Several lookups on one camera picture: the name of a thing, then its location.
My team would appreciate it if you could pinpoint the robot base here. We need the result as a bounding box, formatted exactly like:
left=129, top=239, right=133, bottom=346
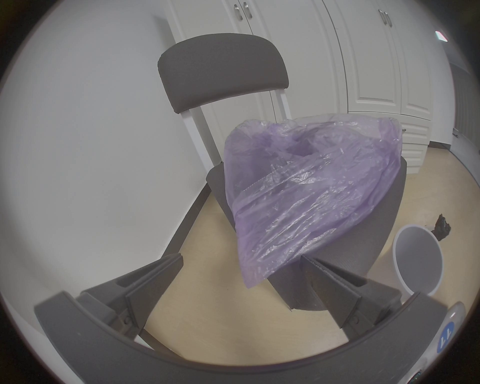
left=424, top=302, right=467, bottom=384

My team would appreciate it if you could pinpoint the dark grey padded chair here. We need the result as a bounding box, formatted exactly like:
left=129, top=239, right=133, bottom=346
left=157, top=33, right=408, bottom=313

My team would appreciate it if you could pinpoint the crumpled black plastic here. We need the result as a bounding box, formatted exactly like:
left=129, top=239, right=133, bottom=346
left=431, top=214, right=452, bottom=241

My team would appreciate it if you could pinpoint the white wardrobe with drawers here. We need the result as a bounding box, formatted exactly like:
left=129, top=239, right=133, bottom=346
left=326, top=0, right=436, bottom=175

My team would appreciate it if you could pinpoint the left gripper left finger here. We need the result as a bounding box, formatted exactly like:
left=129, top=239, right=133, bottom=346
left=77, top=253, right=185, bottom=343

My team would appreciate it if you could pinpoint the purple plastic bag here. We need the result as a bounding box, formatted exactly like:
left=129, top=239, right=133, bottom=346
left=224, top=115, right=404, bottom=289

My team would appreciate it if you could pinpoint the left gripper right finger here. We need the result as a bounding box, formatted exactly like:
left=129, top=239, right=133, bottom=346
left=300, top=255, right=404, bottom=341

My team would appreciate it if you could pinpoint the white trash bin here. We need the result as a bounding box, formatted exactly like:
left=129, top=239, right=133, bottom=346
left=392, top=224, right=445, bottom=304

